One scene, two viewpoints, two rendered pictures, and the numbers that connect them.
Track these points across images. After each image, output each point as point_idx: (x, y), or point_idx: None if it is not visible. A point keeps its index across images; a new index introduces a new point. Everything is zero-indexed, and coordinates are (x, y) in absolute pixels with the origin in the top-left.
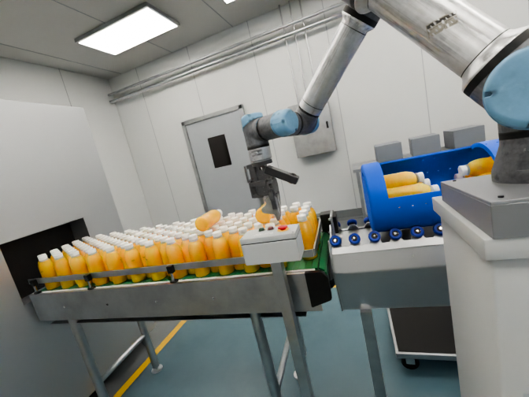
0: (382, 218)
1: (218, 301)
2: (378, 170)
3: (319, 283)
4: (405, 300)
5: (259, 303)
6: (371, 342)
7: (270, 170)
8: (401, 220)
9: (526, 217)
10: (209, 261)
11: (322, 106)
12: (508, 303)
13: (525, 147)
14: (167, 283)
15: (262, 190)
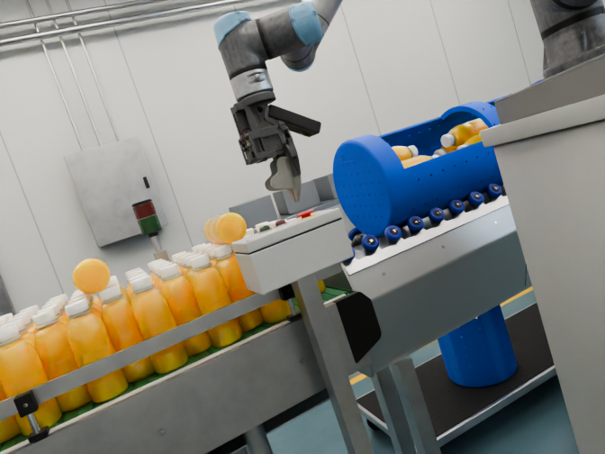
0: (401, 199)
1: (174, 433)
2: (375, 139)
3: (361, 312)
4: (442, 323)
5: (266, 397)
6: (420, 412)
7: (278, 110)
8: (421, 199)
9: None
10: (139, 346)
11: (330, 21)
12: None
13: (582, 31)
14: (13, 450)
15: (272, 143)
